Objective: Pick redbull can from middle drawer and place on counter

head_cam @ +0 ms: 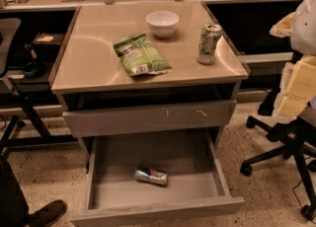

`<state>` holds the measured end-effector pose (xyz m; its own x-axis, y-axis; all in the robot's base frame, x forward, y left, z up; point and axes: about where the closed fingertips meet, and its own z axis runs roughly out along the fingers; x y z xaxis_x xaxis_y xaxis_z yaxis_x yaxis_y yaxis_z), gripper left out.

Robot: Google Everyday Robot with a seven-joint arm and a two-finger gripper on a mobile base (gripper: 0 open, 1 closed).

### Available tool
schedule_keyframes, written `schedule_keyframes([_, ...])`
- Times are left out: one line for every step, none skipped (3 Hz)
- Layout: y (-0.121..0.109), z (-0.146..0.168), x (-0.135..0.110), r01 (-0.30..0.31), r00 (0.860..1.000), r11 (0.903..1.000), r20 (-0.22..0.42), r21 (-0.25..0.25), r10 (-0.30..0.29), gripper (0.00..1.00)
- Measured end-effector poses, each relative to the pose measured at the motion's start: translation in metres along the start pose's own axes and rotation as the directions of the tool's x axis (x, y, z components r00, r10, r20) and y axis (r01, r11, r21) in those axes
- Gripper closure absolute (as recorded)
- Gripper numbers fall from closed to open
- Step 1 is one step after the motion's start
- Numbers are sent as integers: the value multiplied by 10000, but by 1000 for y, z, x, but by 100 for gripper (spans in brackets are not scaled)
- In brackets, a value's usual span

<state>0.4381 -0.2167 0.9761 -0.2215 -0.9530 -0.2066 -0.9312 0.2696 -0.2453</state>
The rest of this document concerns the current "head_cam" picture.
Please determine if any white ceramic bowl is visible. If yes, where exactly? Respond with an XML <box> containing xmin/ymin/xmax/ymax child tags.
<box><xmin>146</xmin><ymin>11</ymin><xmax>180</xmax><ymax>38</ymax></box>

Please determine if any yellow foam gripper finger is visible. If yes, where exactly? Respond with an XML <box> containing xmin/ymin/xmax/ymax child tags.
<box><xmin>273</xmin><ymin>55</ymin><xmax>316</xmax><ymax>116</ymax></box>

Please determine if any open grey middle drawer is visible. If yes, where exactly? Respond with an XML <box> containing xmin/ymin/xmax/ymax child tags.
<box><xmin>71</xmin><ymin>130</ymin><xmax>244</xmax><ymax>227</ymax></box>

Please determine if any black office chair right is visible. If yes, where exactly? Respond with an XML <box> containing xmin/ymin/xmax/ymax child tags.
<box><xmin>239</xmin><ymin>87</ymin><xmax>316</xmax><ymax>221</ymax></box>

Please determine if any green white soda can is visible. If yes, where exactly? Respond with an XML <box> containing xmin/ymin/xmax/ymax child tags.
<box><xmin>197</xmin><ymin>24</ymin><xmax>222</xmax><ymax>64</ymax></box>

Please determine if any green chip bag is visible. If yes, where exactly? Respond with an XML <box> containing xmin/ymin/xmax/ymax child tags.
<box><xmin>113</xmin><ymin>34</ymin><xmax>172</xmax><ymax>77</ymax></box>

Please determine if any closed grey top drawer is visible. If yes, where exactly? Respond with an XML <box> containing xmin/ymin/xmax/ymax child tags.
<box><xmin>63</xmin><ymin>100</ymin><xmax>236</xmax><ymax>137</ymax></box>

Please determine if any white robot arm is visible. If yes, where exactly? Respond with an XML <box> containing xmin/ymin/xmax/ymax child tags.
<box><xmin>270</xmin><ymin>0</ymin><xmax>316</xmax><ymax>116</ymax></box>

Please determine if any grey drawer cabinet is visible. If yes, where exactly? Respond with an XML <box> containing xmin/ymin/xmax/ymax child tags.
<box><xmin>47</xmin><ymin>0</ymin><xmax>251</xmax><ymax>160</ymax></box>

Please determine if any brown shoe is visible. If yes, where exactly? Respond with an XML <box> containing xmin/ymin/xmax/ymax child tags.
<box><xmin>27</xmin><ymin>199</ymin><xmax>67</xmax><ymax>227</ymax></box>

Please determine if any black box on shelf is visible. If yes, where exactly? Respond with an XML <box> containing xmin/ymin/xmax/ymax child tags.
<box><xmin>32</xmin><ymin>33</ymin><xmax>64</xmax><ymax>62</ymax></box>

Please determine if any dark trouser leg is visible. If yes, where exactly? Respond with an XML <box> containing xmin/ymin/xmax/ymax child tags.
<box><xmin>0</xmin><ymin>156</ymin><xmax>29</xmax><ymax>227</ymax></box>

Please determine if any silver blue redbull can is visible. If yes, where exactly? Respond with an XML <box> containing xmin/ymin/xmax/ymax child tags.
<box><xmin>134</xmin><ymin>166</ymin><xmax>168</xmax><ymax>186</ymax></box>

